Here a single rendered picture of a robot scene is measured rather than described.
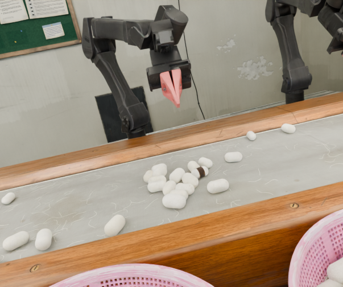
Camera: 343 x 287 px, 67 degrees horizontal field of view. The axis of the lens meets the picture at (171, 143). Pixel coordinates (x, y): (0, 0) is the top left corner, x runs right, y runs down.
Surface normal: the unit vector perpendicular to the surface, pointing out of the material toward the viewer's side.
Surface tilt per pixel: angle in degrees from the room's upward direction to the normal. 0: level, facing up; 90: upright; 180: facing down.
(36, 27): 90
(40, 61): 90
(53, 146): 90
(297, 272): 75
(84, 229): 0
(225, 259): 90
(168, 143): 45
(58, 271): 0
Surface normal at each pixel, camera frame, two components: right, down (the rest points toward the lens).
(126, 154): -0.05, -0.45
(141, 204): -0.19, -0.93
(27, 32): 0.19, 0.28
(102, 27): -0.66, 0.33
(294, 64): -0.06, -0.07
